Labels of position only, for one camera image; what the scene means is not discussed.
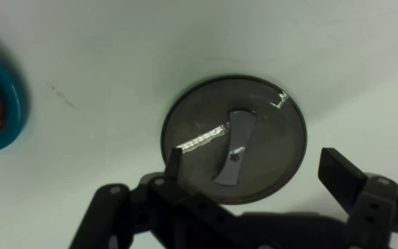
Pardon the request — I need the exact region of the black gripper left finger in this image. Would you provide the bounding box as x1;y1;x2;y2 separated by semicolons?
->
165;147;183;182

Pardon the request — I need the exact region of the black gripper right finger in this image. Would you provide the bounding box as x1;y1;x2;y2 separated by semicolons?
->
318;147;368;215

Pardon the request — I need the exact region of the grey transparent pot lid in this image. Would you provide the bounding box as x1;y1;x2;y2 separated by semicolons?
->
161;74;309;204

